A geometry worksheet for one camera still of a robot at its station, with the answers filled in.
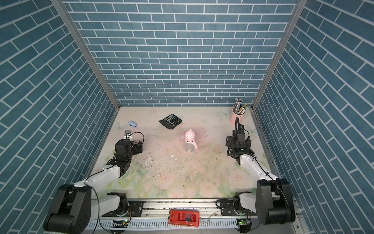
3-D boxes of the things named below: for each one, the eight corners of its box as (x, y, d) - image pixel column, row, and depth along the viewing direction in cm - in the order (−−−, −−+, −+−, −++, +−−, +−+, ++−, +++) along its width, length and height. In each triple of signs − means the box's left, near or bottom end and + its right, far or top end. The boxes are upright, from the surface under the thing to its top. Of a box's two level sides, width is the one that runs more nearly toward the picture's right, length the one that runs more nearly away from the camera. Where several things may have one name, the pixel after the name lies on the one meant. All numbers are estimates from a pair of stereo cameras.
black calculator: (160, 122, 112) (159, 120, 111) (171, 114, 118) (170, 112, 116) (170, 131, 107) (170, 129, 105) (181, 122, 113) (181, 120, 111)
